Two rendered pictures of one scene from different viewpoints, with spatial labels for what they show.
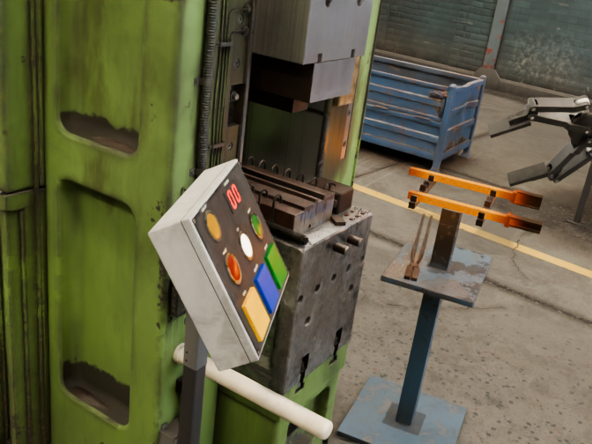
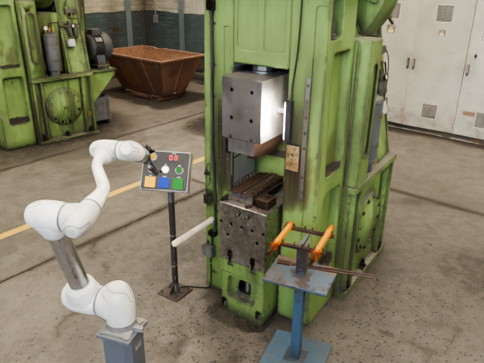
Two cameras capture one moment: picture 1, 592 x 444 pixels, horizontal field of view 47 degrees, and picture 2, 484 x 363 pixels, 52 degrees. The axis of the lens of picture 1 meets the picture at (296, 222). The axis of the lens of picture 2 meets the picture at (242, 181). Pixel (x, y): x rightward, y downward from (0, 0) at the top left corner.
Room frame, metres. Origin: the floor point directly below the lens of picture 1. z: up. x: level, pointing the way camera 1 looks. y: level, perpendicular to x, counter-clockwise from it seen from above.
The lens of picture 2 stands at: (1.85, -3.07, 2.37)
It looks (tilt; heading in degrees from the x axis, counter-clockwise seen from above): 23 degrees down; 93
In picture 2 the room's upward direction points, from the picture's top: 1 degrees clockwise
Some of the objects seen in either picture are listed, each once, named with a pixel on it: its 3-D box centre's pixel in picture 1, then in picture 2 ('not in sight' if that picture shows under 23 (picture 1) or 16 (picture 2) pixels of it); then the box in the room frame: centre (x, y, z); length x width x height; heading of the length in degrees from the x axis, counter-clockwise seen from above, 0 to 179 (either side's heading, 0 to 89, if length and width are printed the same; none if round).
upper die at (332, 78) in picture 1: (264, 62); (257, 138); (1.80, 0.13, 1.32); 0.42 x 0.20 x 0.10; 59
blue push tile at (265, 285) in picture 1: (264, 288); (163, 182); (1.16, 0.04, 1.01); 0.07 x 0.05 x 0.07; 174
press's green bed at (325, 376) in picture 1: (238, 390); (261, 274); (1.86, 0.12, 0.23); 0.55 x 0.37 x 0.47; 59
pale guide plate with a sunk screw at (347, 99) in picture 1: (347, 76); (292, 158); (2.03, -0.09, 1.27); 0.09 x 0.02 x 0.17; 149
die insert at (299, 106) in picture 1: (255, 87); (263, 148); (1.84, 0.16, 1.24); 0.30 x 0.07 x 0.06; 59
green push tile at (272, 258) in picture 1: (274, 266); (178, 184); (1.26, 0.03, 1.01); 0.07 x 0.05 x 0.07; 174
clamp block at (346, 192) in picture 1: (329, 195); (266, 202); (1.88, -0.09, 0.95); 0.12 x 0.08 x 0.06; 59
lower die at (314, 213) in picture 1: (251, 190); (256, 186); (1.80, 0.13, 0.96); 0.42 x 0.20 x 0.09; 59
